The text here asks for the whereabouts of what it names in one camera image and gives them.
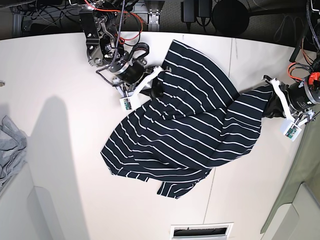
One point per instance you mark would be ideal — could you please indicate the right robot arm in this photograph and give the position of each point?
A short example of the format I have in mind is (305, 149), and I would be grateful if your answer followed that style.
(125, 58)

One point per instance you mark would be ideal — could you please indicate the aluminium frame post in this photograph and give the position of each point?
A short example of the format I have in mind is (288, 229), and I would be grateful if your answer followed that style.
(154, 18)

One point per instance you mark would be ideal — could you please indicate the navy white striped t-shirt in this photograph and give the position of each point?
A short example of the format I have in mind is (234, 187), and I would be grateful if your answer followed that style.
(199, 123)

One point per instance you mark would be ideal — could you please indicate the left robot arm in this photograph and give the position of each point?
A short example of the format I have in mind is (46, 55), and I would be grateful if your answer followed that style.
(302, 67)

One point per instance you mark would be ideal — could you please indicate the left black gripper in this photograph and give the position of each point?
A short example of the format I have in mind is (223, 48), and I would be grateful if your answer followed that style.
(300, 96)

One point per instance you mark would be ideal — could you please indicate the white vent slot frame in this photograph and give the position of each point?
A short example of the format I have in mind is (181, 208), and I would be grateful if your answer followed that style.
(216, 231)

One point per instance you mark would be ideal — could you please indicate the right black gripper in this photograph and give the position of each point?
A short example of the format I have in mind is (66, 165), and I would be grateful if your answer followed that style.
(132, 73)

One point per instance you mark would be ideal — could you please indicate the grey cloth pile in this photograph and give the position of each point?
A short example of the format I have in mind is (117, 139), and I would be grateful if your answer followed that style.
(13, 150)

